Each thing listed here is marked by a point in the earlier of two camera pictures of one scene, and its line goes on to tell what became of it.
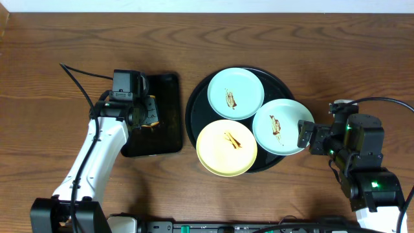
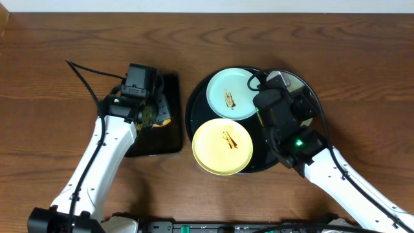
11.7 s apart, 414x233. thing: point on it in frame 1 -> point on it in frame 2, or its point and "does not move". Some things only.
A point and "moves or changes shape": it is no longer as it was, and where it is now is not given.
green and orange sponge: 151,119 moves or changes shape
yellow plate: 226,147 does not move
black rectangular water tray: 166,136 does not move
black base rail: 238,227 does not move
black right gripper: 314,140 -> 301,105
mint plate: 275,126 moves or changes shape
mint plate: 235,93 does not move
